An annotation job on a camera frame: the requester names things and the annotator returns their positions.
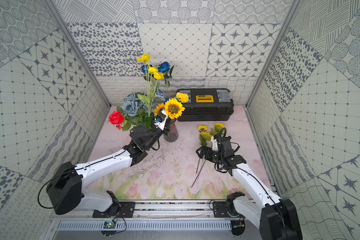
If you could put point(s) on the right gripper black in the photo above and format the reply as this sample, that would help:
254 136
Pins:
204 148

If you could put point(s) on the large yellow sunflower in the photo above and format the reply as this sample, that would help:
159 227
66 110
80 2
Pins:
205 139

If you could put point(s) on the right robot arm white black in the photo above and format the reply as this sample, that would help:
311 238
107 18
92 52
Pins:
276 219

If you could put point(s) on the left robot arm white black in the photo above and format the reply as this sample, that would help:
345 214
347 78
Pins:
67 190

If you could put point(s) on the clear glass vase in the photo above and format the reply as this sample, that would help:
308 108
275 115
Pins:
149 129

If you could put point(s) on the yellow sunflower in pink vase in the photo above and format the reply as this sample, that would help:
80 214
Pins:
174 108

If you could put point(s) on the small yellow sunflower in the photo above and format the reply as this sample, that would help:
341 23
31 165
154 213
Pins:
159 109

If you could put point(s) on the dusty blue rose bunch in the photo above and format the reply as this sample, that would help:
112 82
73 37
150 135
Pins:
139 103

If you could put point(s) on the yellow carnation near toolbox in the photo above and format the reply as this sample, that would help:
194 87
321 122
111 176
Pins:
181 97

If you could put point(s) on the red rose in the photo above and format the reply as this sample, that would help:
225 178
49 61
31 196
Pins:
117 119

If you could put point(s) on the black toolbox yellow latch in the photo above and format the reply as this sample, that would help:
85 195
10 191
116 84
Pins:
207 105

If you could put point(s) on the yellow poppy spray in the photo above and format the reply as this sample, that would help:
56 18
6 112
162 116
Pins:
152 79

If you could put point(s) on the dark blue rose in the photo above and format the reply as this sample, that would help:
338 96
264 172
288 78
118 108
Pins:
166 69
145 69

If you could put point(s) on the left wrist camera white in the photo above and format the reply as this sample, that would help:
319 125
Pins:
161 120

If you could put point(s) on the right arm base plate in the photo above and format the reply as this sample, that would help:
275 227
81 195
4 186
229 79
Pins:
220 210

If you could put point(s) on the aluminium mounting rail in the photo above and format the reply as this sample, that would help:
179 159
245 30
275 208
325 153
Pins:
173 210

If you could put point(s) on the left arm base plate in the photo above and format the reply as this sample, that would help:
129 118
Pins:
121 209

